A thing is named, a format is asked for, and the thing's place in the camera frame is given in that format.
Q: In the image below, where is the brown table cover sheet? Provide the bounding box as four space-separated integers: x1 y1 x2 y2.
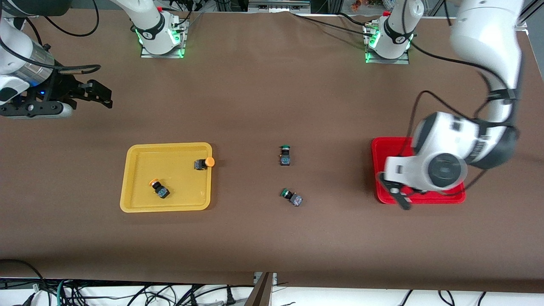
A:
0 8 544 294

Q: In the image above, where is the aluminium frame profile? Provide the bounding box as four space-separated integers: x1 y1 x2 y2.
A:
516 0 544 30

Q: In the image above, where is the yellow plastic tray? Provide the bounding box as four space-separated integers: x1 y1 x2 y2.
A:
119 142 213 213

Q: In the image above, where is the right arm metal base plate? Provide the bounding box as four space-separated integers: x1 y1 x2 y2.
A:
140 17 187 59

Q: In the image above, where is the red plastic tray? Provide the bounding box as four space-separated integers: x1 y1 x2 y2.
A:
371 137 467 205

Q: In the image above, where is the grey background device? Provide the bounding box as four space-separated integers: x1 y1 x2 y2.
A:
249 0 311 13

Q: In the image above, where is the black cable on table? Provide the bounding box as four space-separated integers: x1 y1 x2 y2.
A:
291 12 377 37

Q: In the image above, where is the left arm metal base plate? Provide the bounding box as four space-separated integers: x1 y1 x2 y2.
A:
364 23 411 65

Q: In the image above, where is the black cable loop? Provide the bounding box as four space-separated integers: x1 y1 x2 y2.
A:
0 259 47 306

